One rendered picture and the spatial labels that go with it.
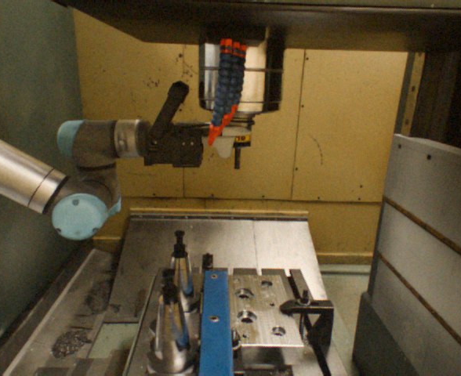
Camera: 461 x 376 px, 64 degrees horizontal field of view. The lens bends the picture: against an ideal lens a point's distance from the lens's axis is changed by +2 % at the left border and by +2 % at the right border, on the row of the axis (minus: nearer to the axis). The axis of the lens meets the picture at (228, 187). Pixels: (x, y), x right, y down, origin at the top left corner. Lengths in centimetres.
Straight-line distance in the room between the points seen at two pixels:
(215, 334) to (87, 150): 42
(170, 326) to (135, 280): 120
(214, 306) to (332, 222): 146
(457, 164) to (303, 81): 104
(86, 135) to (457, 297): 77
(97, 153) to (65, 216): 16
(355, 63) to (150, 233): 123
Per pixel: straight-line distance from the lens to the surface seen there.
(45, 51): 152
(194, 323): 54
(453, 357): 92
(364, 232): 203
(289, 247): 177
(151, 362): 48
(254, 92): 63
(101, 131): 73
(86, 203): 61
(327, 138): 181
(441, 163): 88
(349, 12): 41
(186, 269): 55
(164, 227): 182
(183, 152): 70
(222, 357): 48
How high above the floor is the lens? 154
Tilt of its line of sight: 17 degrees down
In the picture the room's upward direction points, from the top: 2 degrees clockwise
